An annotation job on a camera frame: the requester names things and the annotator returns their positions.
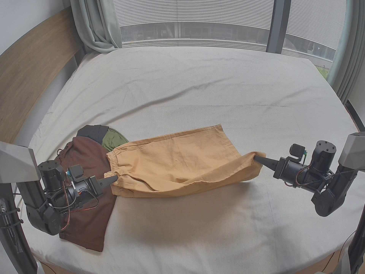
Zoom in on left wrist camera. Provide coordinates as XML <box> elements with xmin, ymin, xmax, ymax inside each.
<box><xmin>67</xmin><ymin>165</ymin><xmax>85</xmax><ymax>184</ymax></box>

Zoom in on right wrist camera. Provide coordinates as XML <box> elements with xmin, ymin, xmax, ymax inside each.
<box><xmin>289</xmin><ymin>143</ymin><xmax>309</xmax><ymax>164</ymax></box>

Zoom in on brown shorts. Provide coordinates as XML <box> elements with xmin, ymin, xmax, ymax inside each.
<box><xmin>55</xmin><ymin>136</ymin><xmax>118</xmax><ymax>253</ymax></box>

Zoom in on window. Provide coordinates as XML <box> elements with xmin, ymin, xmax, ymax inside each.
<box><xmin>109</xmin><ymin>0</ymin><xmax>351</xmax><ymax>71</ymax></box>

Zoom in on bed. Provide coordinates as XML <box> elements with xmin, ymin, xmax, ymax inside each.
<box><xmin>0</xmin><ymin>6</ymin><xmax>365</xmax><ymax>274</ymax></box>

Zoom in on black garment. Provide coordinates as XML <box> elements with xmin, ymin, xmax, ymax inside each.
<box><xmin>77</xmin><ymin>124</ymin><xmax>110</xmax><ymax>147</ymax></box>

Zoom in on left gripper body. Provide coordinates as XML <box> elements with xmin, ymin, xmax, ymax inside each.
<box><xmin>74</xmin><ymin>175</ymin><xmax>105</xmax><ymax>201</ymax></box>

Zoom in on tan trousers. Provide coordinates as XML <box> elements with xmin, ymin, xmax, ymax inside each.
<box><xmin>106</xmin><ymin>123</ymin><xmax>267</xmax><ymax>197</ymax></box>

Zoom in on green garment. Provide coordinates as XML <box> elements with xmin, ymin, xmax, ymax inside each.
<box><xmin>102</xmin><ymin>127</ymin><xmax>129</xmax><ymax>151</ymax></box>

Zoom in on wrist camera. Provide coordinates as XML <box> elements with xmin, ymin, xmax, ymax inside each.
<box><xmin>289</xmin><ymin>143</ymin><xmax>309</xmax><ymax>164</ymax></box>
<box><xmin>67</xmin><ymin>165</ymin><xmax>85</xmax><ymax>184</ymax></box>

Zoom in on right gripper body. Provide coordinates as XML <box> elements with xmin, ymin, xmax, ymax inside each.
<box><xmin>273</xmin><ymin>157</ymin><xmax>310</xmax><ymax>188</ymax></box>

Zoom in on grey-green curtain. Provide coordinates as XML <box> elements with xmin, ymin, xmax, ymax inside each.
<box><xmin>67</xmin><ymin>0</ymin><xmax>123</xmax><ymax>54</ymax></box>
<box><xmin>326</xmin><ymin>0</ymin><xmax>365</xmax><ymax>105</ymax></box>

